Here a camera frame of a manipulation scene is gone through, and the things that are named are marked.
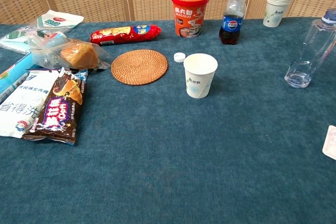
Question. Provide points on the cola bottle blue cap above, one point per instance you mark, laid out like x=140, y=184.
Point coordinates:
x=231, y=24

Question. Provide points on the stack of paper cups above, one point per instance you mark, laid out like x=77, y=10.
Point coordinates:
x=277, y=11

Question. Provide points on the white detergent bag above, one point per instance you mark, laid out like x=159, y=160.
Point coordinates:
x=21, y=98

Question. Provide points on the white paper cup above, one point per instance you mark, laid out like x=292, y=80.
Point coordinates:
x=198, y=82

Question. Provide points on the bread in clear bag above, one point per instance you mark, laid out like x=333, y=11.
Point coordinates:
x=78, y=56

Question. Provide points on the red biscuit pack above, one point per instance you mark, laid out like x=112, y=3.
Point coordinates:
x=123, y=34

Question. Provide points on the blue plastic wrap roll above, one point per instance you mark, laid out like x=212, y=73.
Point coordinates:
x=15, y=69

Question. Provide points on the orange instant noodle cup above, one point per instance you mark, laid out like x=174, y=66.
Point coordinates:
x=189, y=14

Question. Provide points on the clear water bottle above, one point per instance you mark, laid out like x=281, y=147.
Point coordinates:
x=309, y=51

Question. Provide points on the brown chocolate snack bag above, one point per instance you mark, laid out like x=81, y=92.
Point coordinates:
x=60, y=111

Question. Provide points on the blue table cloth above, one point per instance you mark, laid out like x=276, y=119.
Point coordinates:
x=168, y=169

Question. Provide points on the green white dishcloth pack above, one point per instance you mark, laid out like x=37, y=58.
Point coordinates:
x=57, y=20

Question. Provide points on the round woven rattan coaster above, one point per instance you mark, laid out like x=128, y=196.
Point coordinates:
x=139, y=67

